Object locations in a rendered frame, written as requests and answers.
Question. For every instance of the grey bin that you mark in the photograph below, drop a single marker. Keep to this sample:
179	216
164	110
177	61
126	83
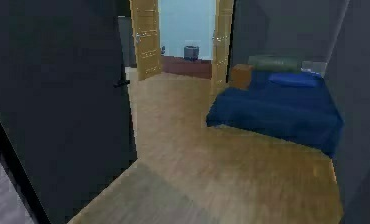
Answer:
191	52

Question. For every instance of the dark grey room door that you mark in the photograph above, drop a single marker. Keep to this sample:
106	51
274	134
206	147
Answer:
59	100

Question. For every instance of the blue bed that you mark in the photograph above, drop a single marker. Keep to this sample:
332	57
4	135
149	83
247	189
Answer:
276	110

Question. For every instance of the light wooden door frame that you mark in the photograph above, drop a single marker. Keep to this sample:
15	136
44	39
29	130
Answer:
221	46

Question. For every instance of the blue pillow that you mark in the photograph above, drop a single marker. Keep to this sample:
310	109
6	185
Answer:
293	80

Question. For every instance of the light wooden room door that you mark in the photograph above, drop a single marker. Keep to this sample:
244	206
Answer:
147	36

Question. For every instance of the green pillow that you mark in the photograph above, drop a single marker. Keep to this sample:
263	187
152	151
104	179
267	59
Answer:
274	63

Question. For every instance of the orange wooden nightstand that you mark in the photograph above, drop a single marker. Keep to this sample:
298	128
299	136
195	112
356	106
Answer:
241	76

